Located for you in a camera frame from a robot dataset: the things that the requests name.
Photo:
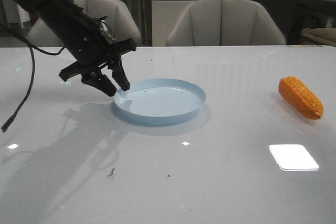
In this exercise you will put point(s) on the beige upholstered chair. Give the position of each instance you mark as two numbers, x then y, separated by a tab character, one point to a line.
225	23
117	16

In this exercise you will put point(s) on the right beige upholstered chair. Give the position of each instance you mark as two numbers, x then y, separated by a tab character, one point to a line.
225	23

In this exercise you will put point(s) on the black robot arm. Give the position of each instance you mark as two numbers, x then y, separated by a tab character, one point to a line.
90	40

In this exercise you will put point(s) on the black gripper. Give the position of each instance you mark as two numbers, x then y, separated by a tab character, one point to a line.
88	43

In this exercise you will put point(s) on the light blue round plate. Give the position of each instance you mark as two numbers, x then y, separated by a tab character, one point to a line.
160	101

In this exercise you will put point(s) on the orange toy corn cob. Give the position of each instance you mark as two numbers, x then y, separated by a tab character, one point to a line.
299	96

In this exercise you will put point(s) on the left beige upholstered chair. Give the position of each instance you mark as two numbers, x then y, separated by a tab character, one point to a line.
117	16

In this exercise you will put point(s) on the tan cushion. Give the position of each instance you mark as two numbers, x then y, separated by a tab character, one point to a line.
319	36

